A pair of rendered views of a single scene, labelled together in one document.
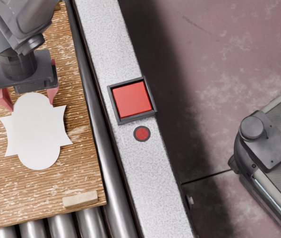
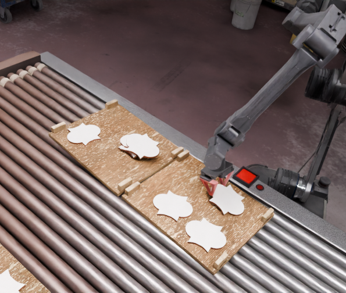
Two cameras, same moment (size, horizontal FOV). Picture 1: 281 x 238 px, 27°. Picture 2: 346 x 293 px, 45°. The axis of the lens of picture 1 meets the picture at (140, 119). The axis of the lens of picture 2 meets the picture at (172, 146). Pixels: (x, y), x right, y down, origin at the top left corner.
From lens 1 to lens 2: 1.07 m
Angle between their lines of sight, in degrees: 36
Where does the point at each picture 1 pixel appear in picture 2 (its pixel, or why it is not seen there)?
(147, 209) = (288, 211)
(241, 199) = not seen: hidden behind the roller
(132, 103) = (248, 177)
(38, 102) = (219, 188)
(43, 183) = (246, 218)
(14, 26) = (245, 127)
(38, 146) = (233, 204)
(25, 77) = (224, 167)
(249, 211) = not seen: hidden behind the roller
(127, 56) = not seen: hidden behind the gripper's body
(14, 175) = (232, 221)
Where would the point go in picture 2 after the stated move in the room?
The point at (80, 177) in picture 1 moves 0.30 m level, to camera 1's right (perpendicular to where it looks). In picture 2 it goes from (257, 210) to (311, 180)
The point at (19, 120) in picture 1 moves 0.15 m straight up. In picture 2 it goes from (218, 197) to (227, 166)
